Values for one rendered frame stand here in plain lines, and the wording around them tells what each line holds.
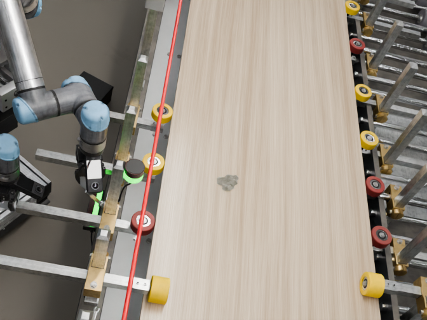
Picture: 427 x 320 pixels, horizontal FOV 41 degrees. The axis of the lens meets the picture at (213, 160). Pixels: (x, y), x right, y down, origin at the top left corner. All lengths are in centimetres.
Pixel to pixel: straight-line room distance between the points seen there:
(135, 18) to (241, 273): 247
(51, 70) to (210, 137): 161
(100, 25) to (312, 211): 225
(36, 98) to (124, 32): 233
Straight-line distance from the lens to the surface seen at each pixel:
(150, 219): 193
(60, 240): 289
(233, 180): 207
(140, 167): 175
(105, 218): 195
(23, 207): 198
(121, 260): 216
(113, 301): 209
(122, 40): 383
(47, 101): 161
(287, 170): 220
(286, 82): 253
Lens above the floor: 254
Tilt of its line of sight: 50 degrees down
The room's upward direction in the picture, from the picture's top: 22 degrees clockwise
